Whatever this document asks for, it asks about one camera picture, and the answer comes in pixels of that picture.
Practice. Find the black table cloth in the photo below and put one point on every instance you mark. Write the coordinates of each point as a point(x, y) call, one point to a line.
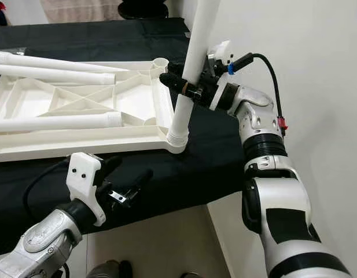
point(172, 179)

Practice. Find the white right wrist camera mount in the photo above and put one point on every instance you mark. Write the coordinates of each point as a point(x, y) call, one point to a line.
point(219, 95)

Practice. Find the beige cloth covered bench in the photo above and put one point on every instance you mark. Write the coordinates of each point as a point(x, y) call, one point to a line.
point(80, 10)

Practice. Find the white plastic table top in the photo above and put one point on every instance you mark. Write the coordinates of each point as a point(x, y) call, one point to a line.
point(143, 98)

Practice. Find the grey left robot foot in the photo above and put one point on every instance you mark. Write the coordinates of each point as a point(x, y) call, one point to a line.
point(106, 271)

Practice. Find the black round stool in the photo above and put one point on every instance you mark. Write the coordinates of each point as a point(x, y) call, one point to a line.
point(143, 8)

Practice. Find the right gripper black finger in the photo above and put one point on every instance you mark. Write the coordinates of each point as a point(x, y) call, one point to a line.
point(177, 68)
point(175, 83)

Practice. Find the grey robot foot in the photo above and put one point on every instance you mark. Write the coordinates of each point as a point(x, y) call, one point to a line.
point(106, 271)
point(191, 275)

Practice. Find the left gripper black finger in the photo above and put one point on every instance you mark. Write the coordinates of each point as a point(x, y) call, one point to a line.
point(113, 163)
point(140, 180)

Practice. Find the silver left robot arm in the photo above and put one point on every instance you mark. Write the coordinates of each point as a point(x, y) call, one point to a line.
point(45, 240)

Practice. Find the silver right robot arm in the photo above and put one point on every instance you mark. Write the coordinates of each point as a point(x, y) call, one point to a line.
point(288, 202)

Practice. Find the grey right robot foot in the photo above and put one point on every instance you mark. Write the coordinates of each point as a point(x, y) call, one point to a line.
point(191, 275)

